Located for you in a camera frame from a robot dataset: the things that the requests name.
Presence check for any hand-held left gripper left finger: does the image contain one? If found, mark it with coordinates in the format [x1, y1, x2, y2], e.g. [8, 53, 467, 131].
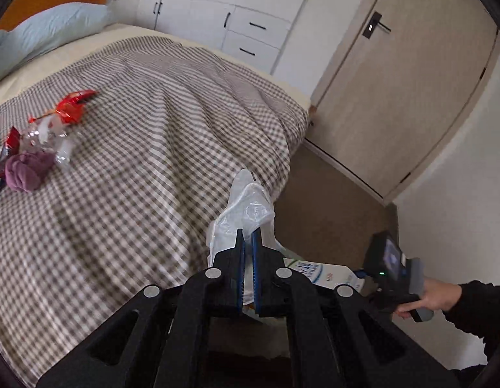
[36, 229, 246, 388]

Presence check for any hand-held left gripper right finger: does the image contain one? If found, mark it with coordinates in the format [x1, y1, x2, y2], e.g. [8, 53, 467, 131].
[252, 231, 461, 388]

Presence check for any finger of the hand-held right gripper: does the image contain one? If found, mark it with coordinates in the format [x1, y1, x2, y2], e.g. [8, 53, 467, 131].
[352, 269, 374, 295]

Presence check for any white and blue carton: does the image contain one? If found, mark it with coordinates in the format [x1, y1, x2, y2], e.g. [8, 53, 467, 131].
[282, 256, 364, 292]

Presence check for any pale plastic bag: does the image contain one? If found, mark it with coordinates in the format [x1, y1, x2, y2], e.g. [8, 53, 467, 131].
[205, 169, 304, 320]

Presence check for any shiny red wrapper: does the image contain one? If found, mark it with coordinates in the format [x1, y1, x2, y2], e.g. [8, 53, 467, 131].
[55, 89, 99, 124]

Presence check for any clear plastic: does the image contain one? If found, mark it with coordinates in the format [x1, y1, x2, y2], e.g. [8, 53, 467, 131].
[21, 115, 79, 167]

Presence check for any purple cloth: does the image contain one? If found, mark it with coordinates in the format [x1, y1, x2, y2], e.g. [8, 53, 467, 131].
[5, 149, 57, 193]

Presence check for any dark red and white wrapper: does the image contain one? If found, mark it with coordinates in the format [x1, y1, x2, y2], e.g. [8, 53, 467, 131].
[0, 126, 23, 178]

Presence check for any person's right forearm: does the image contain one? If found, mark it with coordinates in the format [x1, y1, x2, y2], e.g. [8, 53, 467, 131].
[441, 279, 500, 368]

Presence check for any person's right hand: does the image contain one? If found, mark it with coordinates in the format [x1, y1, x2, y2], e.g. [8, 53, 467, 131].
[395, 278, 463, 324]

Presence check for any checked blanket with lace edge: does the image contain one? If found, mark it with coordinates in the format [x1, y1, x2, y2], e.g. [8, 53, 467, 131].
[0, 36, 309, 386]

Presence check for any beige room door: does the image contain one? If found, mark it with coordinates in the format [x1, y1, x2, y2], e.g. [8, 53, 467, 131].
[310, 0, 499, 207]

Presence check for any white wardrobe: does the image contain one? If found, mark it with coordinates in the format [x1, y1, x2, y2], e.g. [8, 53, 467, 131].
[137, 0, 323, 75]

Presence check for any light blue pillow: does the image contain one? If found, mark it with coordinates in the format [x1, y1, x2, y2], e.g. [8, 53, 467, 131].
[0, 2, 113, 85]

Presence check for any black door handle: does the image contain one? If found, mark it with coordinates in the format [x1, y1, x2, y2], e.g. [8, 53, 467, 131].
[362, 11, 392, 39]

